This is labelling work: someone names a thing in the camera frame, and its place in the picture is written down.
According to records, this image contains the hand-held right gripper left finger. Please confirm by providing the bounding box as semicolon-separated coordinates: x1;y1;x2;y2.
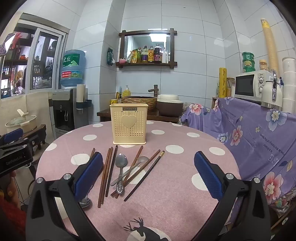
25;152;107;241

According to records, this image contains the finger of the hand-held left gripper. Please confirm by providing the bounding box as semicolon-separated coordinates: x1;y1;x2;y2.
0;128;25;144
0;138;30;151

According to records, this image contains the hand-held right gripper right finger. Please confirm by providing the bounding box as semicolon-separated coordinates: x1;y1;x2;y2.
194;151;272;241

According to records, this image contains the metal spoon with ornate handle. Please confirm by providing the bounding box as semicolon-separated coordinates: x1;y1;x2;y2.
115;153;129;194

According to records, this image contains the black chopstick with light tip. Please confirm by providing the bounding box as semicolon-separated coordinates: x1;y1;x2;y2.
124;151;165;202

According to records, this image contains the cream plastic utensil holder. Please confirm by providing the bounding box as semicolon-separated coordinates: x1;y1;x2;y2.
109;103;148;145

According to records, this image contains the cream pot with lid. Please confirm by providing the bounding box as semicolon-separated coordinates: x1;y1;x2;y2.
5;109;37;133

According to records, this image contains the dark wooden stool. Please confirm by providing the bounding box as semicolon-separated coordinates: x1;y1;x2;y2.
22;124;47;151

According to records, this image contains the grey water dispenser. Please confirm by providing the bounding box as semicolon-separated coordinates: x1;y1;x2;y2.
52;88;77;133

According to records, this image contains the red patterned clothing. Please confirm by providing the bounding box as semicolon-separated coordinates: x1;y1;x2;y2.
0;199;27;234

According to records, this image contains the dark wooden counter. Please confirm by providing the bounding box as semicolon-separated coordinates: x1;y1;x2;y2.
97;109;179;123

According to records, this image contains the purple floral cloth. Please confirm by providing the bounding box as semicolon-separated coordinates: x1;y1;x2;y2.
181;97;296;209

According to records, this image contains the brown and cream rice cooker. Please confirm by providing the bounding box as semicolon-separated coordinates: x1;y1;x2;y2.
157;94;184;116

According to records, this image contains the white cup dispenser tube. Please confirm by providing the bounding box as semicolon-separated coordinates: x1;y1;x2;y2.
76;84;88;102

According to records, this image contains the white framed window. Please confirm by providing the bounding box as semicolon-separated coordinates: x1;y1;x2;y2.
0;13;70;100

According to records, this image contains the wicker wash basin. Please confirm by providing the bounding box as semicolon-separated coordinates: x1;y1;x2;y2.
121;95;158;110

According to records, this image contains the glass storage jar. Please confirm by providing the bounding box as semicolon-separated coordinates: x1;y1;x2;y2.
227;77;235;97

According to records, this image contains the blue water jug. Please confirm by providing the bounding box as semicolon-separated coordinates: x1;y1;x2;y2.
60;49;86;89

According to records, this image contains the yellow film roll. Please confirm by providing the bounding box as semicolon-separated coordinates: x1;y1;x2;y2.
218;67;227;98

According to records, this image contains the white microwave oven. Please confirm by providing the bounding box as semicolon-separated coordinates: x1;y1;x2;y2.
234;70;274;101

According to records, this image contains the bronze faucet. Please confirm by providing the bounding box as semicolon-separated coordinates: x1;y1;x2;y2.
148;85;160;98

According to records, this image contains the green hanging packet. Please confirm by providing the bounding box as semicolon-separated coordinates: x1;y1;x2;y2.
107;47;115;66

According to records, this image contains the white cup stack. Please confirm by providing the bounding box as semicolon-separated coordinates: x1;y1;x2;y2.
282;57;296;114

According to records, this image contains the dark soy sauce bottle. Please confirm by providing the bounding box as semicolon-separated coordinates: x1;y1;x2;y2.
153;44;162;63

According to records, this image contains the tall beige paper cup stack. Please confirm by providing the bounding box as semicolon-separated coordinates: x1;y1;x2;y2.
261;18;280;75

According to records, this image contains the wooden framed mirror shelf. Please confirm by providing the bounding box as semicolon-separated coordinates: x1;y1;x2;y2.
116;28;178;69

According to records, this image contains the dark blue wall tray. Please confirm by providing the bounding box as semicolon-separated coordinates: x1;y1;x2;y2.
76;100;92;109

